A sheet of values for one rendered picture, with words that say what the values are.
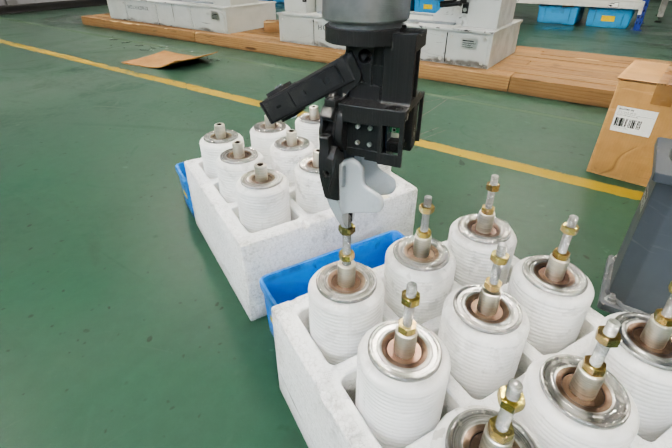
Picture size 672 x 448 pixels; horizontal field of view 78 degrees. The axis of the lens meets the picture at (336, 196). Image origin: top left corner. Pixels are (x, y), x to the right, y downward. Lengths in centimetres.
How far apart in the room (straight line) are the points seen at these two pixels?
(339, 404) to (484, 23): 218
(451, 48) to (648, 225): 174
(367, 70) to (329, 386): 34
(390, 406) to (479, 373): 12
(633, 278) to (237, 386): 73
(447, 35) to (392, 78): 210
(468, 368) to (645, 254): 49
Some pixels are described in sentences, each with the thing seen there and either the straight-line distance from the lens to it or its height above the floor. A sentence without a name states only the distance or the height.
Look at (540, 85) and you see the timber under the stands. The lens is 229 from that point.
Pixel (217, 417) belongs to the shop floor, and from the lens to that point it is 73.
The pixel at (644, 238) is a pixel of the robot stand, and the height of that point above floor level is 17.
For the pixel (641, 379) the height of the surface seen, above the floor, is 24.
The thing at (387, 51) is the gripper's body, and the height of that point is 53.
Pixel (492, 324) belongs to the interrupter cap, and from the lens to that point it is 51.
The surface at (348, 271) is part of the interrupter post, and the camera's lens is 50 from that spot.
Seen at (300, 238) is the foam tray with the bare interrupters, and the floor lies 15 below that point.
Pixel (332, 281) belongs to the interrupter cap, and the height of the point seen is 25.
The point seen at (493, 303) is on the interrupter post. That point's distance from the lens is 51.
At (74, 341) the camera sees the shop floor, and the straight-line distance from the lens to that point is 92.
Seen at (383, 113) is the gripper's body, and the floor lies 49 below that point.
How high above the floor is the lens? 60
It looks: 30 degrees down
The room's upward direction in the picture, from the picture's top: straight up
